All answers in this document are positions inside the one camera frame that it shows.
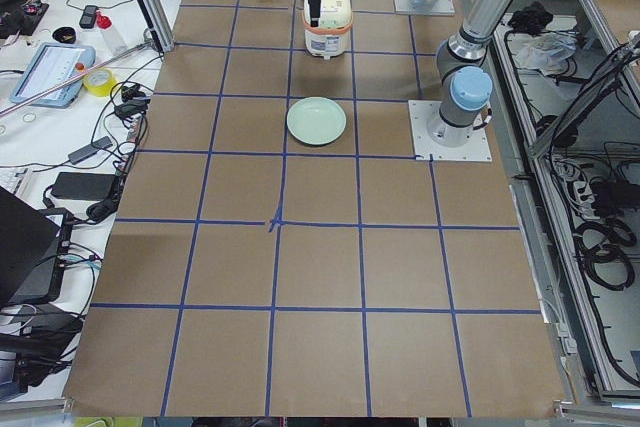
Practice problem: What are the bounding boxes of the white orange rice cooker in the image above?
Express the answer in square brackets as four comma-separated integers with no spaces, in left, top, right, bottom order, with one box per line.
[303,0,353,59]

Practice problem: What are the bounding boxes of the light green plate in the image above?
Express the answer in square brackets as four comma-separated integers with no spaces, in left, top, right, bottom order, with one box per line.
[286,97,347,146]

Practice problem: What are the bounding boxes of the metal rod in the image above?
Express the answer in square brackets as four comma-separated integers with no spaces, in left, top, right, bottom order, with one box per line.
[1,38,154,117]

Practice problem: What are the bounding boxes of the red capped clear bottle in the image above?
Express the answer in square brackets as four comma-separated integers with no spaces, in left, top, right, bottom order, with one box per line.
[96,10,127,55]

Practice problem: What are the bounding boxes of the black mobile phone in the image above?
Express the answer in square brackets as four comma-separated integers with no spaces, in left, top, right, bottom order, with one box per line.
[79,5,99,29]

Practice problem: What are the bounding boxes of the yellow tape roll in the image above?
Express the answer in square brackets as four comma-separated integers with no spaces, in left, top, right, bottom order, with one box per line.
[83,68,117,97]

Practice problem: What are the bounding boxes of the crumpled white cloth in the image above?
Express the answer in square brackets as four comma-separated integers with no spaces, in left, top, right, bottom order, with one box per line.
[514,33,577,75]

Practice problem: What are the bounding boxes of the black small bowl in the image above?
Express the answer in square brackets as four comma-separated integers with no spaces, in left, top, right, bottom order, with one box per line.
[52,26,77,44]

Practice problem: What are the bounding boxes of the blue teach pendant tablet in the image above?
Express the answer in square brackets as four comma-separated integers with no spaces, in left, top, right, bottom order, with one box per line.
[9,42,96,108]

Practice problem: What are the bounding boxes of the black power adapter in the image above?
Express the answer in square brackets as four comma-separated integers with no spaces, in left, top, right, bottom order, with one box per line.
[51,172,117,201]

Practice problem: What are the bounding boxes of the black laptop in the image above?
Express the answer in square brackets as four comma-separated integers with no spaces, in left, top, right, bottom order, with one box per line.
[1,189,72,307]

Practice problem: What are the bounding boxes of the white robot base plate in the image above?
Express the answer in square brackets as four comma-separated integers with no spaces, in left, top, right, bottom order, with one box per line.
[408,100,492,162]

